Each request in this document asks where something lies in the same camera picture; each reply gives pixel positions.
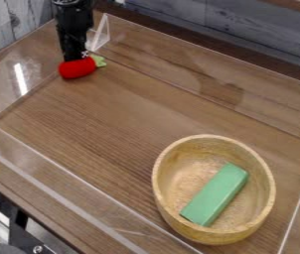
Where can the red plush strawberry toy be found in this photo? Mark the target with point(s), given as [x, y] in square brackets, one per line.
[81, 68]

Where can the clear acrylic table enclosure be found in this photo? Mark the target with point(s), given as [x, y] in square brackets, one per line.
[81, 139]

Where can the black metal stand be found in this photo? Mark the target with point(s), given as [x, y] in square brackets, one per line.
[20, 238]

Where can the light wooden bowl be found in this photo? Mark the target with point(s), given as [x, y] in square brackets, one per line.
[185, 167]

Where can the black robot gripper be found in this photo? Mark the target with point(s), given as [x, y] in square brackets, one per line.
[74, 16]

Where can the green rectangular block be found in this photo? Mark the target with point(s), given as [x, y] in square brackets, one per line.
[209, 202]

